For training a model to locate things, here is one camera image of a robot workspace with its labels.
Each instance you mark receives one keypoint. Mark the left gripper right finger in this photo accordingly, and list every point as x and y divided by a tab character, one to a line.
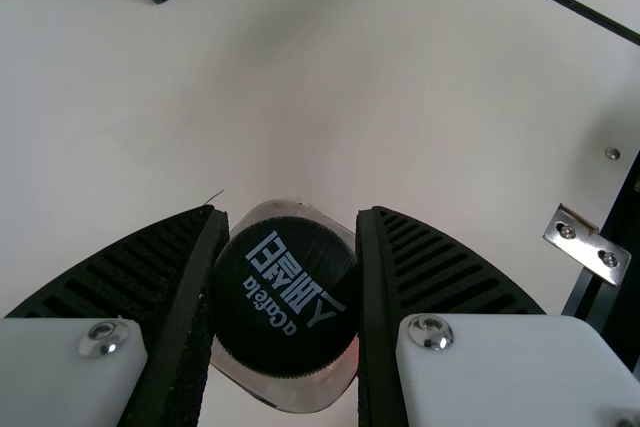
450	347

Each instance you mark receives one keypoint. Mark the dark coffee bottle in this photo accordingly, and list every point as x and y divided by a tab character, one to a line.
285	297

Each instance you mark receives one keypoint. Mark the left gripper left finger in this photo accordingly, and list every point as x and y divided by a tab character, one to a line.
110	297

